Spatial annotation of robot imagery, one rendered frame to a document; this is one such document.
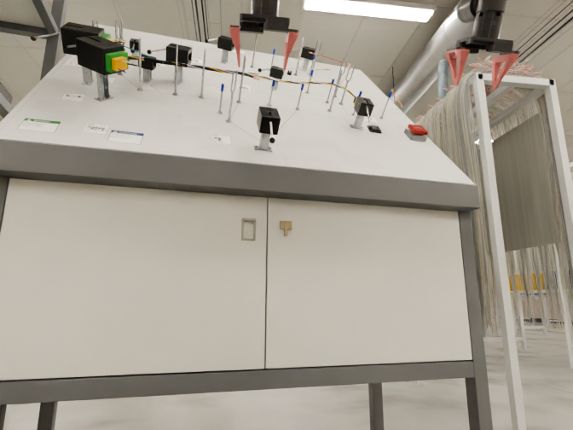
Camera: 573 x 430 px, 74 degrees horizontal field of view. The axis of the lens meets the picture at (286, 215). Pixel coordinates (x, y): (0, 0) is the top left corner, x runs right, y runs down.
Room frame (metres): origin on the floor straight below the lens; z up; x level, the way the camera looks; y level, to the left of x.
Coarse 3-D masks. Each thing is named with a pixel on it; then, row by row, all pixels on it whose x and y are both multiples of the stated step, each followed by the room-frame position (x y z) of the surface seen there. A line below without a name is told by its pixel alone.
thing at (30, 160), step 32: (0, 160) 0.71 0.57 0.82; (32, 160) 0.73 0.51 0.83; (64, 160) 0.74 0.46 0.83; (96, 160) 0.76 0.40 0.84; (128, 160) 0.78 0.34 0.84; (160, 160) 0.79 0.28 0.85; (192, 160) 0.81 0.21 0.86; (224, 192) 0.87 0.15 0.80; (256, 192) 0.87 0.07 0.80; (288, 192) 0.87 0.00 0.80; (320, 192) 0.89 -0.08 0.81; (352, 192) 0.92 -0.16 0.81; (384, 192) 0.94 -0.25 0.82; (416, 192) 0.96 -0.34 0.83; (448, 192) 0.99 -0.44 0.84
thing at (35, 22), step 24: (0, 0) 0.99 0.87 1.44; (24, 0) 0.99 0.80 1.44; (0, 24) 1.08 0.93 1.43; (24, 24) 1.09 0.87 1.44; (48, 24) 1.06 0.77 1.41; (48, 48) 1.11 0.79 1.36; (48, 72) 1.12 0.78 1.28; (0, 96) 0.84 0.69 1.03; (0, 120) 0.99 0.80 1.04; (0, 408) 1.12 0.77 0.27
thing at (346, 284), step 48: (288, 240) 0.91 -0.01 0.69; (336, 240) 0.95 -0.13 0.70; (384, 240) 0.98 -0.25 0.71; (432, 240) 1.02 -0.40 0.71; (288, 288) 0.91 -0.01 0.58; (336, 288) 0.95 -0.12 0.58; (384, 288) 0.98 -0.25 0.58; (432, 288) 1.02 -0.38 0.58; (288, 336) 0.91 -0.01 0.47; (336, 336) 0.95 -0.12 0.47; (384, 336) 0.98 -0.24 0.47; (432, 336) 1.02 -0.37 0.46
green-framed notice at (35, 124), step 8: (24, 120) 0.78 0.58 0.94; (32, 120) 0.79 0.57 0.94; (40, 120) 0.79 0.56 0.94; (48, 120) 0.80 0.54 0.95; (16, 128) 0.76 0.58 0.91; (24, 128) 0.76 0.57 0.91; (32, 128) 0.77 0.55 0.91; (40, 128) 0.77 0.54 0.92; (48, 128) 0.78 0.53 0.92; (56, 128) 0.79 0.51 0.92
